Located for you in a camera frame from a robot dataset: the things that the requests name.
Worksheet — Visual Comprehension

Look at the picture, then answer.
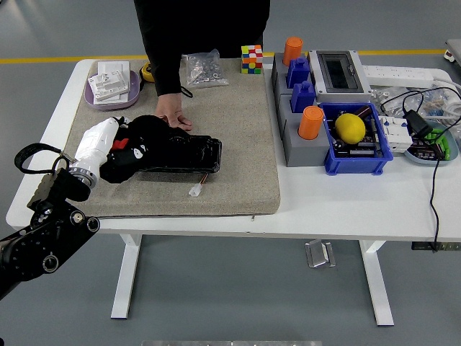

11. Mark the person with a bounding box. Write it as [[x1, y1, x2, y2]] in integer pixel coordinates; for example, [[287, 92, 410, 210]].
[[133, 0, 271, 97]]

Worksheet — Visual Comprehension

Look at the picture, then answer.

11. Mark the clear bag of screws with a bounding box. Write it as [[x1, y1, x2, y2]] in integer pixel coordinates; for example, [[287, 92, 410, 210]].
[[181, 48, 230, 89]]

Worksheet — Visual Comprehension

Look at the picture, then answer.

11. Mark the white socket module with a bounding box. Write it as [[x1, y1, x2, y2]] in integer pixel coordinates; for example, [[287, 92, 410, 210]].
[[87, 70, 131, 106]]

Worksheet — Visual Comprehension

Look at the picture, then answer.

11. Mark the white table leg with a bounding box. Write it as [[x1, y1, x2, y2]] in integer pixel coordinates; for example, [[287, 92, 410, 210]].
[[359, 240, 395, 327], [110, 234, 143, 320]]

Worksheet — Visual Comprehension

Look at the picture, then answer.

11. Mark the colourful puzzle cube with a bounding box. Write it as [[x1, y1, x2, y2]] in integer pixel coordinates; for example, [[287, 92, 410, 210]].
[[241, 44, 264, 76]]

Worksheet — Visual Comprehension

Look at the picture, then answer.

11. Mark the clear bag of small parts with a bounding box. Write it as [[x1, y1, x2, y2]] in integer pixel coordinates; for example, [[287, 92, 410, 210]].
[[370, 86, 461, 120]]

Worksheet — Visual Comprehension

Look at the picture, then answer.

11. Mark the grey-brown mat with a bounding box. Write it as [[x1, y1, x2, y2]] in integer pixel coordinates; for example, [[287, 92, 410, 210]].
[[48, 57, 282, 219]]

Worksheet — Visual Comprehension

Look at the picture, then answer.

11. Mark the blue block peg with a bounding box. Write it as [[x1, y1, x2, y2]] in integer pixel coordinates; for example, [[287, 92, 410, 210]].
[[290, 81, 318, 115], [286, 56, 311, 90]]

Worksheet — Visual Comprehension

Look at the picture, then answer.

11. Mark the yellow lemon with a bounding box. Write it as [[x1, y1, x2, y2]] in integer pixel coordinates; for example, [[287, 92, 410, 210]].
[[334, 112, 367, 145]]

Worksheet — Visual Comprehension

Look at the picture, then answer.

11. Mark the orange cylinder peg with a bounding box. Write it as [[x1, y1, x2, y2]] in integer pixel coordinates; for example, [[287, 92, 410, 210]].
[[282, 36, 304, 67], [297, 105, 325, 141]]

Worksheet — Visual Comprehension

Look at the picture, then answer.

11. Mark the white power strip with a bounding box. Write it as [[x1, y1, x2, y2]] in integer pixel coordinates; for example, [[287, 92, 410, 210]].
[[362, 64, 435, 89]]

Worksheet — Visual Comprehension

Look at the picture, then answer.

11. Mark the white flat switch plate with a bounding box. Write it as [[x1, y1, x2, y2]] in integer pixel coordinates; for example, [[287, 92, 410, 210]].
[[97, 60, 131, 81]]

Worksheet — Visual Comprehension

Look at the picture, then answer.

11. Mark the white cart corner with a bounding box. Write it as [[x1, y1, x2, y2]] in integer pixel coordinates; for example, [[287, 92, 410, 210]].
[[443, 38, 461, 66]]

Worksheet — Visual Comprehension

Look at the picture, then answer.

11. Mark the light blue dish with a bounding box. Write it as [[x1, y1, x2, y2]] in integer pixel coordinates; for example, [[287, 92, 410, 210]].
[[403, 120, 460, 167]]

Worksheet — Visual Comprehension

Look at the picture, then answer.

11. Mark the white circuit breaker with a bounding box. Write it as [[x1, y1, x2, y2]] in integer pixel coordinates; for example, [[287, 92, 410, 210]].
[[377, 115, 413, 154]]

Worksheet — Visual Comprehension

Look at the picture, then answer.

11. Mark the green plastic part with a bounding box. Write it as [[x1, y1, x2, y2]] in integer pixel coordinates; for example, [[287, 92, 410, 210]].
[[423, 128, 453, 161]]

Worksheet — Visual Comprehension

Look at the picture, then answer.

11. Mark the dark circuit board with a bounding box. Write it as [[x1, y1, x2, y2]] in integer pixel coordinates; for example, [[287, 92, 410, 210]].
[[333, 138, 382, 158]]

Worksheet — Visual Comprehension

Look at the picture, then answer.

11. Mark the blue plastic bin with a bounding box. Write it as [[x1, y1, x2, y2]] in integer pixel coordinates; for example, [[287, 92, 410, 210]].
[[318, 102, 394, 177]]

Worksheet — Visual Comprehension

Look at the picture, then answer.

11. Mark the silver metal floor plate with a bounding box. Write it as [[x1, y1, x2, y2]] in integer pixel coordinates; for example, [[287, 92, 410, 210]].
[[304, 239, 337, 269]]

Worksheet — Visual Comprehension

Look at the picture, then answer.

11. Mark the black power cable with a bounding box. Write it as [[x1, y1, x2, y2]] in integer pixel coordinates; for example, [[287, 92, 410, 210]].
[[380, 88, 444, 253]]

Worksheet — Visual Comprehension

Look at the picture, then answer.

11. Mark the purple oval tray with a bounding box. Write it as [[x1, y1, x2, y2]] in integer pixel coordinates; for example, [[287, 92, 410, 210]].
[[84, 70, 141, 111]]

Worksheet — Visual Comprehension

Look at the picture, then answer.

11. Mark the white connector plug with wires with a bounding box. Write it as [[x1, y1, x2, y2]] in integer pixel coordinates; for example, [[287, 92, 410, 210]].
[[188, 172, 210, 198]]

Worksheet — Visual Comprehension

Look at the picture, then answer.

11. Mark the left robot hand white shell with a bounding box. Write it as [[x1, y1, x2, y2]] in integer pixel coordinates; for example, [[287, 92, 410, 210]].
[[73, 115, 133, 173]]

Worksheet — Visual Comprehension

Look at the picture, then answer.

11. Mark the black table control box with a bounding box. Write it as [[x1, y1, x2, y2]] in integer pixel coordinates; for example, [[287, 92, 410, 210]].
[[411, 241, 461, 252]]

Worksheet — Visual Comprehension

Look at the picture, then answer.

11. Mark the grey distribution box clear lid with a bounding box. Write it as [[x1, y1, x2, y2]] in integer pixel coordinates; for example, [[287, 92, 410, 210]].
[[308, 49, 372, 105]]

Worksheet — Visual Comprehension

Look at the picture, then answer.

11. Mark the black power adapter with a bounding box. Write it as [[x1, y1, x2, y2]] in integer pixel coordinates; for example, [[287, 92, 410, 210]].
[[402, 110, 434, 138]]

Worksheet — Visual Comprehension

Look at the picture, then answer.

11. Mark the yellow tape measure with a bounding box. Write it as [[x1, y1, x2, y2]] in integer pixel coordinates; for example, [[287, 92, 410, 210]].
[[139, 61, 156, 84]]

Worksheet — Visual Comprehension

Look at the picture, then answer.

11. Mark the white thick cable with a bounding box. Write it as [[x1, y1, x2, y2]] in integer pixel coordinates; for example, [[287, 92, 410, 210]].
[[431, 77, 461, 126]]

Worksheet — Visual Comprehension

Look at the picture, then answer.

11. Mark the black rag with red patch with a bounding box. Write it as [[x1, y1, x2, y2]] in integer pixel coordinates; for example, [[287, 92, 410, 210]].
[[99, 115, 190, 185]]

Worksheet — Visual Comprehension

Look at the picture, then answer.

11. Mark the person's right hand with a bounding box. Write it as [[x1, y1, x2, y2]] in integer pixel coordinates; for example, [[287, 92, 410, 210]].
[[154, 92, 194, 132]]

